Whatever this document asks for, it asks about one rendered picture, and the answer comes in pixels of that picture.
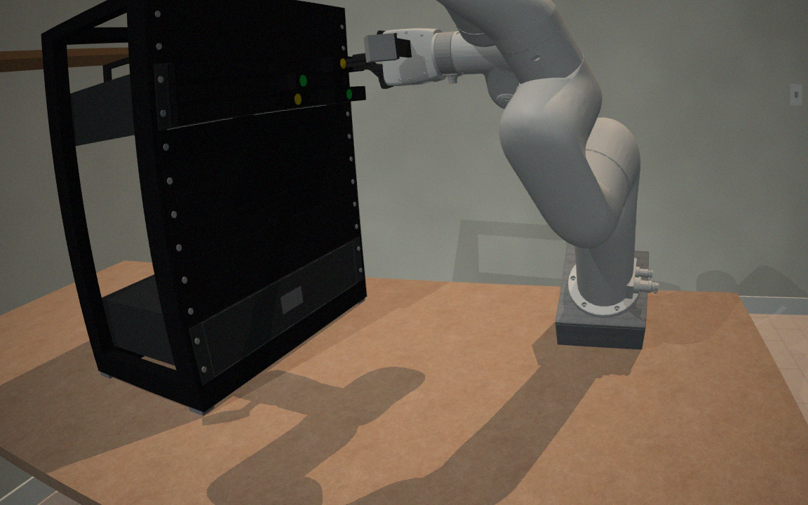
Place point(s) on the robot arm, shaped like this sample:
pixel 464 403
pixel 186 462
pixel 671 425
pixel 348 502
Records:
pixel 577 168

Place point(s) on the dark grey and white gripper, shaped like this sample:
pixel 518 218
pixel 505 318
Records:
pixel 419 69

